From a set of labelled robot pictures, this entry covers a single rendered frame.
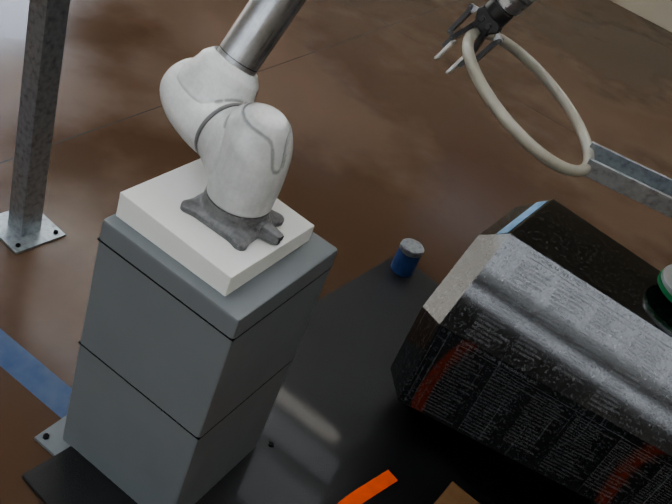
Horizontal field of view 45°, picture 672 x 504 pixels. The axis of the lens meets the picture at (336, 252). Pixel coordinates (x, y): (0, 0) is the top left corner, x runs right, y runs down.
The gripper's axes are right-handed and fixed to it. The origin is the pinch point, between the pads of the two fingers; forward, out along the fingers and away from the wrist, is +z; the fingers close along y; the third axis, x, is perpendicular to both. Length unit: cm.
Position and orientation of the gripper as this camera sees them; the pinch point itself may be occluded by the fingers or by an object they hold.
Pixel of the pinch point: (450, 57)
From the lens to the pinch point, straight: 230.9
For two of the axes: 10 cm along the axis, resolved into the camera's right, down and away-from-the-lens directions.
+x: 4.9, -3.1, 8.1
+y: 6.1, 7.9, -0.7
